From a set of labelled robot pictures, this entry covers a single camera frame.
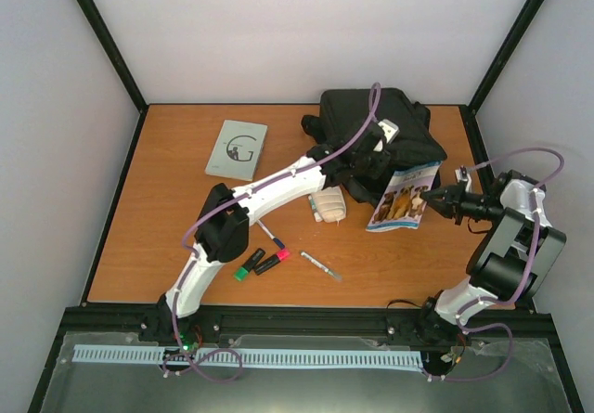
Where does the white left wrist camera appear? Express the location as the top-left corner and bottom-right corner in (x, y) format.
(378, 119), (400, 145)

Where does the beige ribbed pencil case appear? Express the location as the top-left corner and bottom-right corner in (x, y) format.
(310, 187), (346, 223)

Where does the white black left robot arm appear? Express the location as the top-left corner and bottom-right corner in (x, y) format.
(158, 120), (399, 342)

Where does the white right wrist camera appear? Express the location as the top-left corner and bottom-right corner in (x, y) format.
(455, 166), (472, 193)

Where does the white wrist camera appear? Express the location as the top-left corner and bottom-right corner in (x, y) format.
(378, 119), (400, 145)
(455, 166), (472, 193)

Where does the grey Great Gatsby book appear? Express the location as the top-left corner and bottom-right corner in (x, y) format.
(205, 120), (268, 182)

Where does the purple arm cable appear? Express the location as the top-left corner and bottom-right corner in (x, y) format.
(424, 147), (566, 382)
(170, 82), (382, 382)

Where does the pink black highlighter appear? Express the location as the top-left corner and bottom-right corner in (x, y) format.
(253, 249), (291, 276)

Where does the black student bag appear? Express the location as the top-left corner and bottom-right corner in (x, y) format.
(301, 88), (447, 206)

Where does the green black highlighter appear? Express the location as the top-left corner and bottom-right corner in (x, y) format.
(234, 248), (265, 281)

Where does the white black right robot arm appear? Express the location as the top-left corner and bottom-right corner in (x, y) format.
(415, 170), (567, 344)

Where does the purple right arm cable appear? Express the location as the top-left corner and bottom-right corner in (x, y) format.
(424, 147), (566, 382)

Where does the purple dog picture book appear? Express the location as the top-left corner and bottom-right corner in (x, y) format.
(366, 161), (442, 233)

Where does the black aluminium frame rail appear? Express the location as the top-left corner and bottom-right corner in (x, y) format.
(59, 305), (556, 345)

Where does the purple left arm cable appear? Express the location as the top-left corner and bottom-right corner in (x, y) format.
(170, 82), (382, 382)

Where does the blue capped white marker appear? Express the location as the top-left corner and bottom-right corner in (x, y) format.
(257, 220), (285, 250)

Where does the light blue cable duct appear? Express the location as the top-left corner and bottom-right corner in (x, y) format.
(71, 344), (423, 371)

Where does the silver pen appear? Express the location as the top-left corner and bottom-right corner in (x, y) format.
(300, 251), (342, 281)

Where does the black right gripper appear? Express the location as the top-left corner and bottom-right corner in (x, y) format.
(420, 180), (504, 226)

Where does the green white glue stick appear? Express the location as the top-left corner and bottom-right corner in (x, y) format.
(308, 195), (322, 223)

